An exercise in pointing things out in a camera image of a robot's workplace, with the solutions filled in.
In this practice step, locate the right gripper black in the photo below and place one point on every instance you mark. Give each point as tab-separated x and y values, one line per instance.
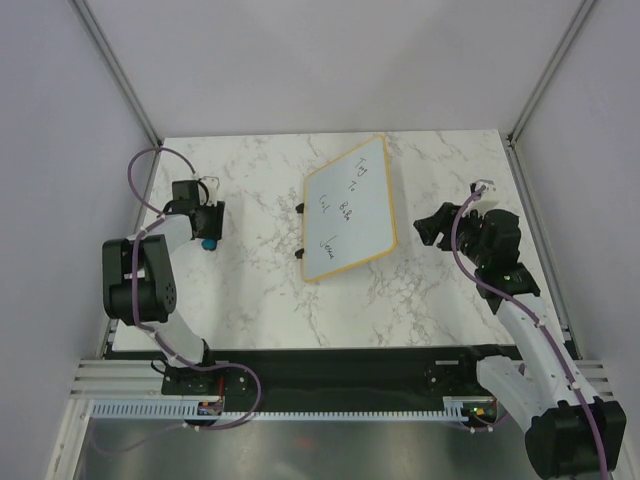
441	220

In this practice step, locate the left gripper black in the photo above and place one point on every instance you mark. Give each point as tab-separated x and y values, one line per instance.
212	221

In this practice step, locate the blue whiteboard eraser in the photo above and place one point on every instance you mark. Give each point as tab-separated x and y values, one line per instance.
209	244

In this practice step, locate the yellow framed whiteboard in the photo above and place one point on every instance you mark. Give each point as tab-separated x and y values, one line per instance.
348	212

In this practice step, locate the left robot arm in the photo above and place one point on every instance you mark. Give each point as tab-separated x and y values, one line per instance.
138	283

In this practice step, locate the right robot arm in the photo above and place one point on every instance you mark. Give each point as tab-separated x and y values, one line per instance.
569	429

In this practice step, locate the aluminium front extrusion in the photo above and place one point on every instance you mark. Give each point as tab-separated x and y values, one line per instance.
119	379

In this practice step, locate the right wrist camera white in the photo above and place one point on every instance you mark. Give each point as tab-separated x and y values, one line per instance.
485	196

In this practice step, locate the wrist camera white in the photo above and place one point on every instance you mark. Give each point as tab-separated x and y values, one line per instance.
208	189
485	196

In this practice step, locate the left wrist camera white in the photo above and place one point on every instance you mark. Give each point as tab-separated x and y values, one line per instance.
208	189

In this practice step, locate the metal wire whiteboard stand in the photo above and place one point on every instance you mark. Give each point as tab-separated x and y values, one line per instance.
300	211

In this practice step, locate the white slotted cable duct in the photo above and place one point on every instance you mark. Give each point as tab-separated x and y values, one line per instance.
451	409

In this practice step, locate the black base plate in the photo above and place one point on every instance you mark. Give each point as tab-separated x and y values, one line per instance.
338	378

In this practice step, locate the aluminium frame rail right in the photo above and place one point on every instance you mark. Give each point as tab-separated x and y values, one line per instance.
576	153

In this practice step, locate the aluminium frame rail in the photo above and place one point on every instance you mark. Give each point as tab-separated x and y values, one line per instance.
576	153
114	67

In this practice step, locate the aluminium frame rail left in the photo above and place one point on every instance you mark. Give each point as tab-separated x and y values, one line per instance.
114	67

